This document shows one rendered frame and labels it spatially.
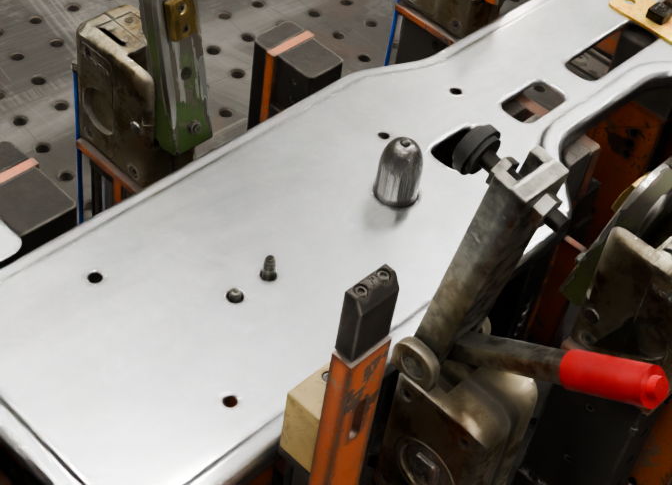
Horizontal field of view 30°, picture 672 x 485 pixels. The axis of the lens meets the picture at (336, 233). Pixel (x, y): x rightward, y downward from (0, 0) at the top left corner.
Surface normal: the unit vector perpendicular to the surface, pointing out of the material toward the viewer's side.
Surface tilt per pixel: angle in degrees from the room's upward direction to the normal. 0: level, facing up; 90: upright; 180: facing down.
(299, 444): 90
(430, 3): 90
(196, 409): 0
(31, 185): 0
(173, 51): 78
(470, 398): 0
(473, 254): 90
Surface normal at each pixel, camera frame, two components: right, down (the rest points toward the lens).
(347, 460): 0.71, 0.56
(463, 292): -0.69, 0.46
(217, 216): 0.11, -0.69
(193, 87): 0.72, 0.40
